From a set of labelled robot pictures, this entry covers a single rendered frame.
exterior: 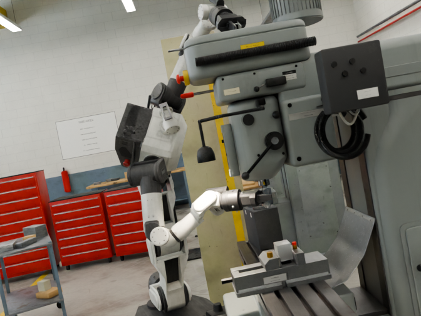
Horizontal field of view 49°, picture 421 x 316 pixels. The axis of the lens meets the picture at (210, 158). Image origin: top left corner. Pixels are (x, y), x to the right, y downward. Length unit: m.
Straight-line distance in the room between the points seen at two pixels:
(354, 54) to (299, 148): 0.41
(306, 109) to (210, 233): 2.05
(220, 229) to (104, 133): 7.64
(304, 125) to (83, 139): 9.56
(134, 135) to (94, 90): 9.05
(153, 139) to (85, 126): 9.05
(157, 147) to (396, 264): 1.07
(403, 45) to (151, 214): 1.19
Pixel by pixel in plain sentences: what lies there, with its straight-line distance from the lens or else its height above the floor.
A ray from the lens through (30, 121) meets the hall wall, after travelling 11.42.
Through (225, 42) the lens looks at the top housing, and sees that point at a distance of 1.75.
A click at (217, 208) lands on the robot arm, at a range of 1.92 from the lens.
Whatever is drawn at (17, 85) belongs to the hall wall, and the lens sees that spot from 11.57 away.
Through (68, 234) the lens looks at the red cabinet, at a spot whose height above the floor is 0.51.
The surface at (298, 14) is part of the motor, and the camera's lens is 1.85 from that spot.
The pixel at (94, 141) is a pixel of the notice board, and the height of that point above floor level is 1.84.
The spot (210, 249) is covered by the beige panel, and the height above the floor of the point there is 0.64.
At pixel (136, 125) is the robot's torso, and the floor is 1.62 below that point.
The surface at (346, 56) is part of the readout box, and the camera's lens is 1.57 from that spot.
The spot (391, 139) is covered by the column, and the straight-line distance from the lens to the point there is 1.81.
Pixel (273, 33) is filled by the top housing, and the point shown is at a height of 1.85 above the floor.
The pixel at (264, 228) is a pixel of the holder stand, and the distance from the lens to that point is 2.20.
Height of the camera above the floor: 1.53
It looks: 3 degrees down
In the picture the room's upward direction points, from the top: 11 degrees counter-clockwise
